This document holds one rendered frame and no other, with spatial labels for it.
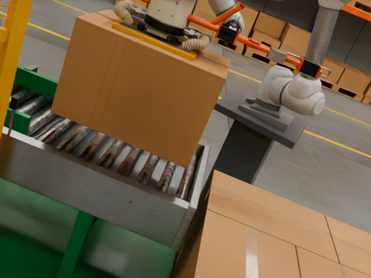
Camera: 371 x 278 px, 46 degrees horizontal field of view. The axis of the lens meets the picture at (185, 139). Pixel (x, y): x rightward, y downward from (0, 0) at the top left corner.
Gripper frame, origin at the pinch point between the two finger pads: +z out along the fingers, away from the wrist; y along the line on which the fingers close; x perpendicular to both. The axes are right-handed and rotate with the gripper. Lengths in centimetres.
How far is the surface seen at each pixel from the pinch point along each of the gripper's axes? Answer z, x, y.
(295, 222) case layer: 2, -60, 66
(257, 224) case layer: 17, -41, 66
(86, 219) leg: 36, 24, 83
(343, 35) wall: -864, -244, 22
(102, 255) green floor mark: 6, 16, 120
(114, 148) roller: 3, 28, 65
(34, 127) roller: 12, 63, 66
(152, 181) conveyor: 7, 7, 71
